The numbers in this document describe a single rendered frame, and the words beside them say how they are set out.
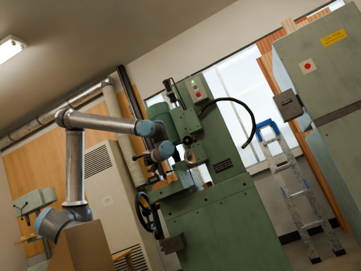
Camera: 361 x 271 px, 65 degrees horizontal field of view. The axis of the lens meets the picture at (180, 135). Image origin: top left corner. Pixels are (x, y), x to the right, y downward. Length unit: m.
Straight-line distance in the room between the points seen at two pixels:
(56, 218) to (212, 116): 1.09
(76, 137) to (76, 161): 0.14
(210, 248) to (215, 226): 0.13
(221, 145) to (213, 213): 0.42
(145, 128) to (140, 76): 2.37
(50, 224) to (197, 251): 0.82
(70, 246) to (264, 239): 1.00
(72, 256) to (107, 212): 2.03
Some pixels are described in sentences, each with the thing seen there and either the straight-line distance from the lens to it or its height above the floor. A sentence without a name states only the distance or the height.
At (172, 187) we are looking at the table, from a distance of 1.63.
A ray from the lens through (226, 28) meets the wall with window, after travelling 3.63.
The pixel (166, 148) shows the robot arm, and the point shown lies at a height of 1.08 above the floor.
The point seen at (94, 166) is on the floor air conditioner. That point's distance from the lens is 3.57.
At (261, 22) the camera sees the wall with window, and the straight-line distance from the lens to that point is 3.59.
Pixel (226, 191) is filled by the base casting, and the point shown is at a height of 0.74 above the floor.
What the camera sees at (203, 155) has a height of 0.99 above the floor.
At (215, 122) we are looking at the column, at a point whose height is 1.16.
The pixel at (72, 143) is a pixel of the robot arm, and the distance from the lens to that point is 1.84.
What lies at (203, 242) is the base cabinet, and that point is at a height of 0.52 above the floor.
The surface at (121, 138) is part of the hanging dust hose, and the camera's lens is 3.53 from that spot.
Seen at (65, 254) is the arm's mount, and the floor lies 0.75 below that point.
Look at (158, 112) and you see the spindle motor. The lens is 1.95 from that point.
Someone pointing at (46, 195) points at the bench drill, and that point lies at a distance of 3.82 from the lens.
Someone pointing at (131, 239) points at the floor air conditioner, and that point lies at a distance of 3.40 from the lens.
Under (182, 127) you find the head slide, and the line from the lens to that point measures 1.90.
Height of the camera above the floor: 0.77
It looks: 13 degrees up
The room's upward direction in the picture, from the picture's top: 22 degrees counter-clockwise
